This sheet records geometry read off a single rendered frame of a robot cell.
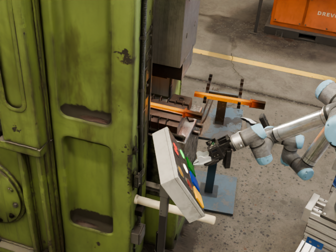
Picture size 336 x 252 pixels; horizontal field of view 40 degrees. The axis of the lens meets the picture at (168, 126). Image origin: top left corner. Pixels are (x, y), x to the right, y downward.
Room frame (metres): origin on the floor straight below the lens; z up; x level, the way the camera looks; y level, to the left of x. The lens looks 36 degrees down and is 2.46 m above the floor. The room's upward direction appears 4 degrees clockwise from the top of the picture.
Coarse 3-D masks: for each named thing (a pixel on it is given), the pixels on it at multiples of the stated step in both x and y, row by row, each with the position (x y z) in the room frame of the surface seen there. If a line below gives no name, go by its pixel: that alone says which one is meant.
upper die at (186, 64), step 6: (192, 48) 2.19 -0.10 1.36; (186, 60) 2.09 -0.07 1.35; (156, 66) 2.05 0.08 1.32; (162, 66) 2.04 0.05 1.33; (168, 66) 2.03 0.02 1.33; (186, 66) 2.10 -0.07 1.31; (156, 72) 2.05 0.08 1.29; (162, 72) 2.04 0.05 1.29; (168, 72) 2.03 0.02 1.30; (174, 72) 2.02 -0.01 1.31; (180, 72) 2.01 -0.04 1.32; (174, 78) 2.02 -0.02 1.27; (180, 78) 2.01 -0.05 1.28
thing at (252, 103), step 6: (198, 96) 2.44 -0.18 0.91; (210, 96) 2.43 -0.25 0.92; (216, 96) 2.43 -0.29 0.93; (222, 96) 2.44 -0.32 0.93; (228, 96) 2.44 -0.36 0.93; (234, 102) 2.40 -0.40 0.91; (246, 102) 2.39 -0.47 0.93; (252, 102) 2.39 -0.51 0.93; (258, 102) 2.38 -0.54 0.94; (264, 102) 2.39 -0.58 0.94; (258, 108) 2.38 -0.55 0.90
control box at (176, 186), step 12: (156, 132) 1.70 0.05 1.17; (168, 132) 1.67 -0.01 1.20; (156, 144) 1.62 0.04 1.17; (168, 144) 1.59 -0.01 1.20; (156, 156) 1.54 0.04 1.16; (168, 156) 1.51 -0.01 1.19; (180, 156) 1.61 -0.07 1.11; (168, 168) 1.44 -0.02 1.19; (180, 168) 1.48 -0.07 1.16; (168, 180) 1.38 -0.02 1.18; (180, 180) 1.38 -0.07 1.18; (168, 192) 1.38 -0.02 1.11; (180, 192) 1.38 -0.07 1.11; (192, 192) 1.44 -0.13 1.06; (180, 204) 1.39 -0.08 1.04; (192, 204) 1.39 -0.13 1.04; (192, 216) 1.40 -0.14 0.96
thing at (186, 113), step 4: (152, 104) 2.17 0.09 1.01; (156, 104) 2.17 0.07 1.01; (160, 104) 2.18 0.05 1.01; (164, 108) 2.15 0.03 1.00; (168, 108) 2.14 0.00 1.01; (172, 108) 2.15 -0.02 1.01; (176, 108) 2.15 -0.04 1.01; (180, 108) 2.15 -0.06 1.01; (180, 112) 2.12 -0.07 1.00; (184, 112) 2.11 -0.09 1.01; (188, 112) 2.11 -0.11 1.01; (192, 112) 2.12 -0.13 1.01; (196, 112) 2.12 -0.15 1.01; (200, 112) 2.12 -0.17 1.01; (184, 116) 2.11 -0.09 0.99; (188, 116) 2.11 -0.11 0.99; (192, 116) 2.11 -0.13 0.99; (196, 116) 2.11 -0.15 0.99; (200, 116) 2.10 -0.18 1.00
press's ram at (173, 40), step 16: (160, 0) 1.99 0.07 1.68; (176, 0) 1.98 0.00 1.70; (192, 0) 2.09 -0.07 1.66; (160, 16) 1.99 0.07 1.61; (176, 16) 1.97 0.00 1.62; (192, 16) 2.12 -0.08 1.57; (160, 32) 1.99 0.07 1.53; (176, 32) 1.97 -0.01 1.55; (192, 32) 2.16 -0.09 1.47; (160, 48) 1.99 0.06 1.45; (176, 48) 1.97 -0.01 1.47; (176, 64) 1.97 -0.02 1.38
